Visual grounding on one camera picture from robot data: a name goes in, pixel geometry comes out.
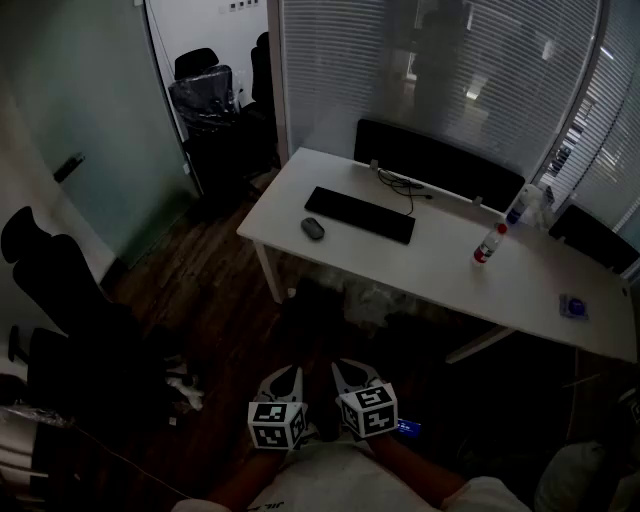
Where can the frosted glass door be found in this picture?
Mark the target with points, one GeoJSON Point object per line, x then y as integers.
{"type": "Point", "coordinates": [95, 100]}

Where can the person's left forearm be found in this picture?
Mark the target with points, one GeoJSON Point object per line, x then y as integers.
{"type": "Point", "coordinates": [250, 475]}

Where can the white scraps on floor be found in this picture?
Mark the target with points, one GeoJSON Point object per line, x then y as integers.
{"type": "Point", "coordinates": [186, 390]}

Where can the person's white shirt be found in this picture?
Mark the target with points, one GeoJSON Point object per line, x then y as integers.
{"type": "Point", "coordinates": [345, 485]}

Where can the dark grey mouse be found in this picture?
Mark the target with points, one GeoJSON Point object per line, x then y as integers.
{"type": "Point", "coordinates": [312, 228]}

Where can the narrow window blind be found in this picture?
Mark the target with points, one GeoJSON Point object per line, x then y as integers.
{"type": "Point", "coordinates": [605, 150]}

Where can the black keyboard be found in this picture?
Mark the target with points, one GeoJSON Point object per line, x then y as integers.
{"type": "Point", "coordinates": [360, 215]}

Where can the clear bottle with red cap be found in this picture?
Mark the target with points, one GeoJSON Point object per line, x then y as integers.
{"type": "Point", "coordinates": [487, 247]}

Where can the pale grey bag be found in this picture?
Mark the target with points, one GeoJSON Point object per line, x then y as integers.
{"type": "Point", "coordinates": [580, 480]}

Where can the crumpled clear plastic wrap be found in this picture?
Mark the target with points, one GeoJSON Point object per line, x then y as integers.
{"type": "Point", "coordinates": [375, 300]}

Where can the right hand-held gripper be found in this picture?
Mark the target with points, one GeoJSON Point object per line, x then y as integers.
{"type": "Point", "coordinates": [372, 410]}

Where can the row of wall switches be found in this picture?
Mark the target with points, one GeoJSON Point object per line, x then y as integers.
{"type": "Point", "coordinates": [244, 5]}

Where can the long black desk partition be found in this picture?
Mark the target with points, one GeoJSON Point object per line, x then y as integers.
{"type": "Point", "coordinates": [440, 160]}

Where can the white desk leg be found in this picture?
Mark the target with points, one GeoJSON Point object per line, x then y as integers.
{"type": "Point", "coordinates": [268, 272]}

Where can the device with blue screen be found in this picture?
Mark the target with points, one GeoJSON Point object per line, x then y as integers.
{"type": "Point", "coordinates": [409, 428]}

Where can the wide window blind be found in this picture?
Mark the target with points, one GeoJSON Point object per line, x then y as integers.
{"type": "Point", "coordinates": [380, 65]}

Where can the short black desk partition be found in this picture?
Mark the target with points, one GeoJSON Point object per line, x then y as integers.
{"type": "Point", "coordinates": [595, 240]}

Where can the white spray bottle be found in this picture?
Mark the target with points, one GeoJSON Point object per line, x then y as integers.
{"type": "Point", "coordinates": [521, 205]}

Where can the plastic-wrapped black office chair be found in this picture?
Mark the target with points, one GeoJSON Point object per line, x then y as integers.
{"type": "Point", "coordinates": [205, 105]}

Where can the person's right forearm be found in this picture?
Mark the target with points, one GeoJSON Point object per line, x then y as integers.
{"type": "Point", "coordinates": [415, 470]}

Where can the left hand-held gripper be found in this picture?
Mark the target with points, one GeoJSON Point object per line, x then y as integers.
{"type": "Point", "coordinates": [274, 425]}

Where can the white desk foot bar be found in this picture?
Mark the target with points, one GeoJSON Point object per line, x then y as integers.
{"type": "Point", "coordinates": [480, 344]}

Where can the blue item in clear packet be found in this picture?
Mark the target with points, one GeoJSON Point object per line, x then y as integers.
{"type": "Point", "coordinates": [575, 306]}

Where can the tall black office chair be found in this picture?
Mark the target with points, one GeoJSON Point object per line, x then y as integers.
{"type": "Point", "coordinates": [261, 75]}

